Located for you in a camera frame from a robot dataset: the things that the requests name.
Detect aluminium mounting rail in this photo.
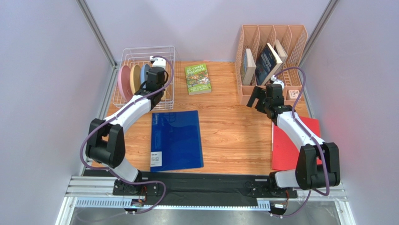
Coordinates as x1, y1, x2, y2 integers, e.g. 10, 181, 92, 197
66, 172, 347, 211

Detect grey book in organizer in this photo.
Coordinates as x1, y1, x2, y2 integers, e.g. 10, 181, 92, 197
240, 48, 256, 86

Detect small white box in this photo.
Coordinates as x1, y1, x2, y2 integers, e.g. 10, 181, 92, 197
287, 90, 300, 101

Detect blue folder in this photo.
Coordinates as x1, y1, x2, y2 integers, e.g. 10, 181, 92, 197
150, 111, 204, 173

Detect peach file organizer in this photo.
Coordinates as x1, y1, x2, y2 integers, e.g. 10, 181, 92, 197
235, 25, 308, 105

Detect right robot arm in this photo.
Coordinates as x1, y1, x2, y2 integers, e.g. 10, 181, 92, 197
247, 83, 340, 195

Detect dark blue book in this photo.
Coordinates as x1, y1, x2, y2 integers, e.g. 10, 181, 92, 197
255, 43, 282, 86

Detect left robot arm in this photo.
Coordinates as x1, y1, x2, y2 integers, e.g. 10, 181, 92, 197
84, 67, 171, 184

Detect red folder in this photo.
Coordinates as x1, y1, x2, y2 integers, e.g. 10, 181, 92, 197
271, 116, 321, 171

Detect pink plate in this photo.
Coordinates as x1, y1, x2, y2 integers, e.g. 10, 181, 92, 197
117, 65, 133, 102

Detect green treehouse book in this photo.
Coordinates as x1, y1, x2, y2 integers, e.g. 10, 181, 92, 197
185, 63, 212, 95

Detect white book in organizer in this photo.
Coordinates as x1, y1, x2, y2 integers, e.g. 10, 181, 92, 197
274, 39, 288, 69

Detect tan plate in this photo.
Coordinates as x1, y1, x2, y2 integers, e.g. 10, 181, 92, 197
130, 64, 141, 94

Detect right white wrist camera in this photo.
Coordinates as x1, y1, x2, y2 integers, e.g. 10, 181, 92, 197
270, 75, 285, 89

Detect blue plate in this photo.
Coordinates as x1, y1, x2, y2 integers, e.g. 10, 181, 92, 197
140, 64, 150, 89

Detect white wire dish rack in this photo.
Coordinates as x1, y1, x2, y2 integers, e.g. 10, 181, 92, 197
119, 45, 176, 111

